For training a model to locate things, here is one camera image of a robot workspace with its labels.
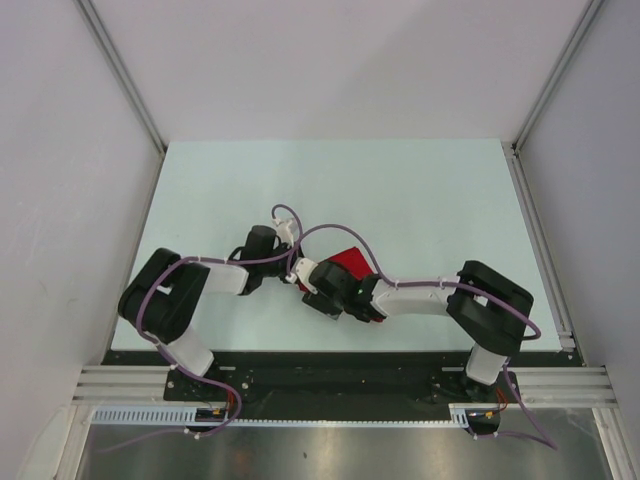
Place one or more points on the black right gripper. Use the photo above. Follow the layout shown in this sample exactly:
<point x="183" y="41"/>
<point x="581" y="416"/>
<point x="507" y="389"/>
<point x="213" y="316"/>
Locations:
<point x="319" y="301"/>

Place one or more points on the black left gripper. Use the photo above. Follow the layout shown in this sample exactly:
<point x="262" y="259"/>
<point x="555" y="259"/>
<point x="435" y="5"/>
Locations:
<point x="282" y="247"/>

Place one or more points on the red cloth napkin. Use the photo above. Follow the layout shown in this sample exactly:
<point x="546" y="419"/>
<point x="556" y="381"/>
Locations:
<point x="354" y="261"/>

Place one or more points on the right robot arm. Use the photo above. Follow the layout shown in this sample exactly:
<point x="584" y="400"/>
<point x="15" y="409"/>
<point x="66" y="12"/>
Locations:
<point x="488" y="307"/>

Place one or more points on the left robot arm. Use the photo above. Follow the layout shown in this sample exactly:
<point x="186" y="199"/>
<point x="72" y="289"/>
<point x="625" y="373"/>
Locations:
<point x="162" y="298"/>

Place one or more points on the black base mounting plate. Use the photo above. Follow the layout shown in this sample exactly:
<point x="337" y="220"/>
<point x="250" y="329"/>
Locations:
<point x="350" y="383"/>

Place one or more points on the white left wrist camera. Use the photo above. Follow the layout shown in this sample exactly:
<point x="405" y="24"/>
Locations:
<point x="286" y="229"/>

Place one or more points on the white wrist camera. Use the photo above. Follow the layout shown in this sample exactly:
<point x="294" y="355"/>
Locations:
<point x="300" y="275"/>
<point x="286" y="229"/>

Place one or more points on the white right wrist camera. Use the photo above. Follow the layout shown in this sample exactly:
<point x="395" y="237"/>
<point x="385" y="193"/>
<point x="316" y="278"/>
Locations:
<point x="300" y="275"/>

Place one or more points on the white slotted cable duct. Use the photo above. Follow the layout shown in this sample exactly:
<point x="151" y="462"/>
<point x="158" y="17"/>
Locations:
<point x="208" y="415"/>

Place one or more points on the right aluminium frame post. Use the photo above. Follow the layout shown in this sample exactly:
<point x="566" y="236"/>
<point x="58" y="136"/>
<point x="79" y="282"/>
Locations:
<point x="559" y="70"/>

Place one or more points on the aluminium frame post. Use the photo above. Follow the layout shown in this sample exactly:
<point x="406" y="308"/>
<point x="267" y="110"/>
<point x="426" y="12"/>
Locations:
<point x="116" y="64"/>
<point x="559" y="70"/>

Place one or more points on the left aluminium frame post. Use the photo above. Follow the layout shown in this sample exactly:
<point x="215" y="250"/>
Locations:
<point x="116" y="64"/>

